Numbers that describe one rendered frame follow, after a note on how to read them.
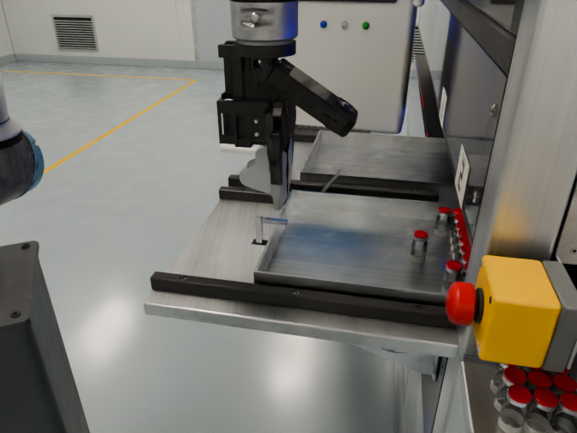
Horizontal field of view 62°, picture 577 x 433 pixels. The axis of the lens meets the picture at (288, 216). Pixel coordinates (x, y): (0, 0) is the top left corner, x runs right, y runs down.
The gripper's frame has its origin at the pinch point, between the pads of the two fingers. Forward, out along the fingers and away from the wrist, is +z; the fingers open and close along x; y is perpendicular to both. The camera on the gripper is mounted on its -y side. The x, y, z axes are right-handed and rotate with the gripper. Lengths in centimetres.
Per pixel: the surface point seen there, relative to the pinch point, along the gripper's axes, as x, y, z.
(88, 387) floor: -43, 78, 99
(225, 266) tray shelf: 0.5, 8.8, 11.6
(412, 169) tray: -42.0, -18.8, 11.4
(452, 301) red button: 18.8, -19.8, -0.8
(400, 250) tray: -9.0, -16.4, 11.4
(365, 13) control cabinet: -89, -4, -15
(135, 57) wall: -543, 318, 88
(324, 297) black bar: 7.3, -6.8, 9.6
